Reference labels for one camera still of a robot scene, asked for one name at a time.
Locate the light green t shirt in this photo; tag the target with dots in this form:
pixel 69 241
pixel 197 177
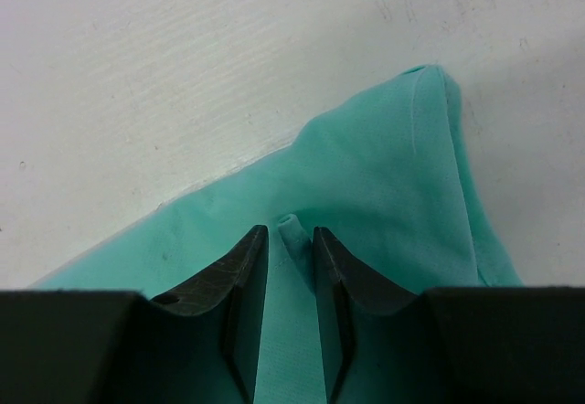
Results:
pixel 386 172

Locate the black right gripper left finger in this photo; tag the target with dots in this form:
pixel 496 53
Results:
pixel 198 342

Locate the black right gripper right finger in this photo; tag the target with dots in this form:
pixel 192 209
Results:
pixel 383 344

